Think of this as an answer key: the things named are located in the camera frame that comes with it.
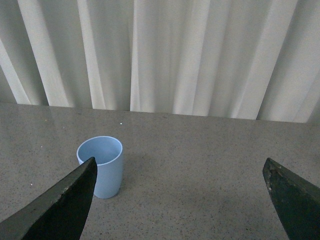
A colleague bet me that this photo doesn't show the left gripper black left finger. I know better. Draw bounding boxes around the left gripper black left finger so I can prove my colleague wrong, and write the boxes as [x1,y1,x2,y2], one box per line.
[0,157,98,240]

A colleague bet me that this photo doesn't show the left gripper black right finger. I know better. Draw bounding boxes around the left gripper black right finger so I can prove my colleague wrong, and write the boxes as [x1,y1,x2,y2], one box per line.
[262,158,320,240]

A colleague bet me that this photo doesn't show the light blue plastic cup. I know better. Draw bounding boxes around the light blue plastic cup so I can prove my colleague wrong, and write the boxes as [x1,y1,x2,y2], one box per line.
[76,136,124,199]

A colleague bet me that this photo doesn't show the white pleated curtain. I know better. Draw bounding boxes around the white pleated curtain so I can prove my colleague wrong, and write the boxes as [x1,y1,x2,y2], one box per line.
[0,0,320,123]

